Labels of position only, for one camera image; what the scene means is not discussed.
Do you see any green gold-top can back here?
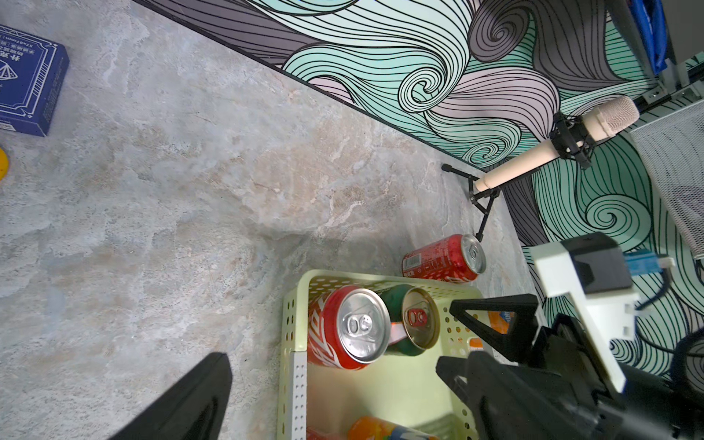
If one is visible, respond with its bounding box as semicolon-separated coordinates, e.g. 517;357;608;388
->
379;284;440;357

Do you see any orange soda can front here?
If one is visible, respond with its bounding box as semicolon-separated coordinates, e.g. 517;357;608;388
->
346;416;438;440

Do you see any red cola can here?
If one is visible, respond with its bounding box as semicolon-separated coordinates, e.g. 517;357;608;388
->
306;427;338;440
401;234;487;283
307;285;392;370

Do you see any orange soda can back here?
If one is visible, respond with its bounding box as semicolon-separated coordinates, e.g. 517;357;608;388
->
469;311;515;351

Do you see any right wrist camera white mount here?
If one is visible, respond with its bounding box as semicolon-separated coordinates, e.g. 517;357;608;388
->
529;231;678;394

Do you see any orange soda can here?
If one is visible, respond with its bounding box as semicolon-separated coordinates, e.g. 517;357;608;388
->
469;311;515;351
346;416;438;440

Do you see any large clear wall bin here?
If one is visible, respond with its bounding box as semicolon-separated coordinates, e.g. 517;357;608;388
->
630;100;703;260

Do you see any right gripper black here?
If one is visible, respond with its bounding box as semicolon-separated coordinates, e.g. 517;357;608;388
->
436;294;703;439

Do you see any yellow round sticker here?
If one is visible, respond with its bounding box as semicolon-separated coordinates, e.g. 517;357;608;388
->
0;148;9;180

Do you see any light green plastic basket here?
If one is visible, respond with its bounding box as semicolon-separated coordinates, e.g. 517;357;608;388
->
275;269;481;439

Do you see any black microphone tripod stand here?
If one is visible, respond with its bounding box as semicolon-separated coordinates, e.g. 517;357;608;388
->
441;111;612;241

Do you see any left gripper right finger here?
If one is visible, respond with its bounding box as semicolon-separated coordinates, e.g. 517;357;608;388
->
466;352;588;439

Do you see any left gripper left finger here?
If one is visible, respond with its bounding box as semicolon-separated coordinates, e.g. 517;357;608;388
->
113;352;233;439

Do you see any blue snack bag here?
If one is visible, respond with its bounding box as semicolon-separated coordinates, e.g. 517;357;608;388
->
629;0;668;75

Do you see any beige microphone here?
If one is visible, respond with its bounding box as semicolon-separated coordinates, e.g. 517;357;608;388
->
474;96;640;193

